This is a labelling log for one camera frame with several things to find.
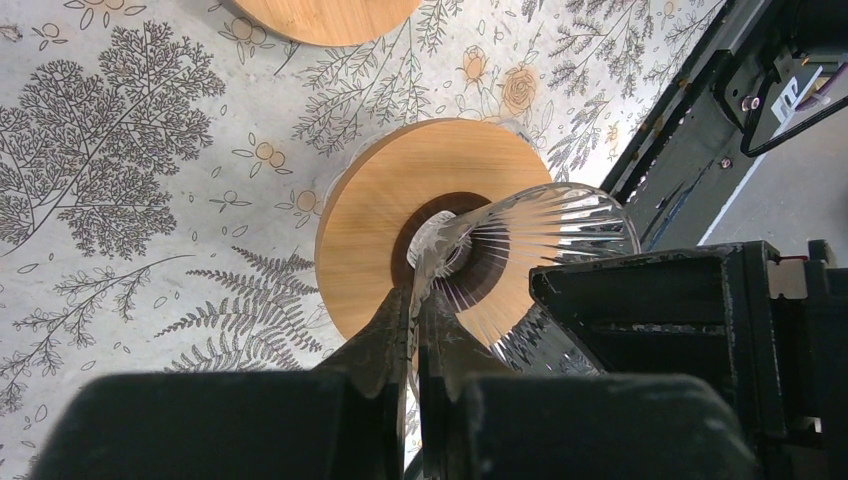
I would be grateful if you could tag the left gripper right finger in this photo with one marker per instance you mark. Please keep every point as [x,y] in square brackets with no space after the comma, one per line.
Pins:
[482,420]

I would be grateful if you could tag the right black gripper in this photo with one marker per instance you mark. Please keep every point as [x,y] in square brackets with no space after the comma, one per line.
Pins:
[768,332]

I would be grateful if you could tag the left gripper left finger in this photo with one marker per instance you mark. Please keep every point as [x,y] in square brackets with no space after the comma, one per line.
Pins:
[342,419]

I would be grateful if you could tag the clear glass dripper cone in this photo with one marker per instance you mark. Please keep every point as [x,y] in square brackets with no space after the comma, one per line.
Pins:
[480,263]

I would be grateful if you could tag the wooden ring holder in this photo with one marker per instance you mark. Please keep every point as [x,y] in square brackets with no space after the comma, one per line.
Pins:
[393,188]
[330,23]

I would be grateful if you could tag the floral tablecloth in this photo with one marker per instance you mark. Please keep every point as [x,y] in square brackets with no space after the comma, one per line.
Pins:
[164,165]

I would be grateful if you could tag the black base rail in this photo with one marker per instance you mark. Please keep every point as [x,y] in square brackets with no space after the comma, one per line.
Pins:
[731,102]

